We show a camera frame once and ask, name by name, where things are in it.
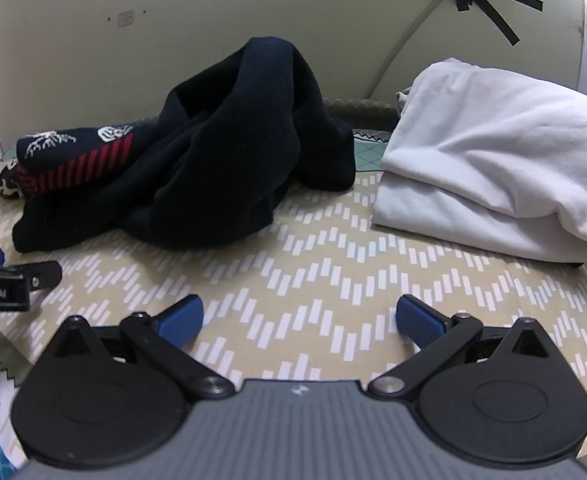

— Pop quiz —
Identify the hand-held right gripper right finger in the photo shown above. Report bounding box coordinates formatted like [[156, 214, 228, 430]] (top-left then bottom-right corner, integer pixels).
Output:
[[367, 294, 552, 402]]

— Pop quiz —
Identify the beige zigzag bed sheet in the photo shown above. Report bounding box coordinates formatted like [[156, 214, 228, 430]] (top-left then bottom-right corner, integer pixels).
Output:
[[0, 100, 587, 480]]

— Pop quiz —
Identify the white wall cable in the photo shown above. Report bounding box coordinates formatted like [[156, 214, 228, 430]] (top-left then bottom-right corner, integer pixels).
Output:
[[366, 0, 449, 101]]

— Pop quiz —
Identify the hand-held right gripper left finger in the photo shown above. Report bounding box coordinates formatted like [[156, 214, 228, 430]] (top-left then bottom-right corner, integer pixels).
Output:
[[48, 294, 236, 404]]

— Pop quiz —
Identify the white folded cloth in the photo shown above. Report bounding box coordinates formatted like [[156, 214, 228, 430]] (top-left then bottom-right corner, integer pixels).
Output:
[[371, 57, 587, 267]]

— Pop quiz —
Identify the navy patterned knit sweater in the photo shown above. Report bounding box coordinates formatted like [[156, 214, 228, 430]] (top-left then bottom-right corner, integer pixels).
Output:
[[0, 36, 357, 255]]

